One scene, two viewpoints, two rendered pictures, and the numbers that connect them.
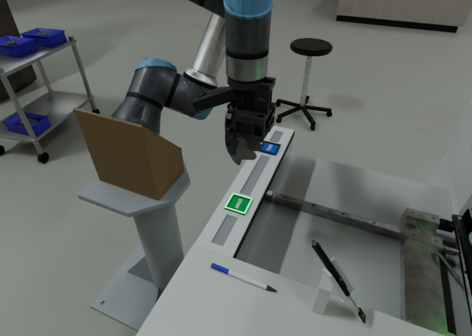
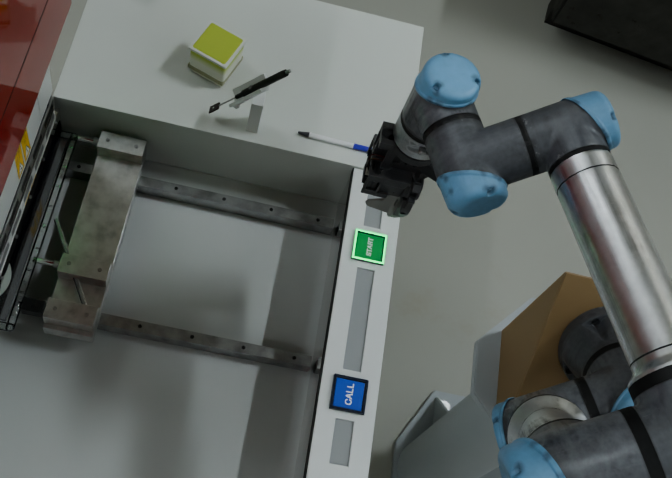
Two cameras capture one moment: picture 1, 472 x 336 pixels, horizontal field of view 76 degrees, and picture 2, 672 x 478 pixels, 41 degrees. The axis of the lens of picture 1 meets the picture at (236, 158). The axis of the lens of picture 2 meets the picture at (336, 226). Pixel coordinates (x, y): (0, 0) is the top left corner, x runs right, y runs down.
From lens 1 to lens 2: 141 cm
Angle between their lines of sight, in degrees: 76
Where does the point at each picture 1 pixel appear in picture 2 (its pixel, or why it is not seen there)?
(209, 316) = (358, 105)
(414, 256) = (102, 251)
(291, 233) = (272, 302)
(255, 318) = (314, 108)
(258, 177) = (353, 313)
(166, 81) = (601, 379)
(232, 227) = (366, 211)
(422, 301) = (112, 192)
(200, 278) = not seen: hidden behind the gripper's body
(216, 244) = not seen: hidden behind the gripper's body
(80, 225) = not seen: outside the picture
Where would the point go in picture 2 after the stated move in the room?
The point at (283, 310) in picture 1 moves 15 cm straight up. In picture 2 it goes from (288, 118) to (302, 68)
